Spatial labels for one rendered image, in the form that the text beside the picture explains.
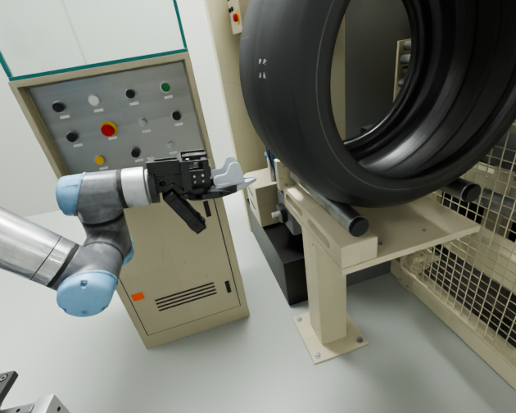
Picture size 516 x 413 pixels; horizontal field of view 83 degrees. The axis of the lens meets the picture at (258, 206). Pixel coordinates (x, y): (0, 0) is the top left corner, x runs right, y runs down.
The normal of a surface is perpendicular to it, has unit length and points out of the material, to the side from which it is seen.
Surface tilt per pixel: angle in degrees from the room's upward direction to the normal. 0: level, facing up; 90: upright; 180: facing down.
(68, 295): 91
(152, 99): 90
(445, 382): 0
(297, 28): 75
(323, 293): 90
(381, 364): 0
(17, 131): 90
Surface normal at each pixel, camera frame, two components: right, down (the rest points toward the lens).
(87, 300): 0.22, 0.44
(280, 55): -0.53, 0.33
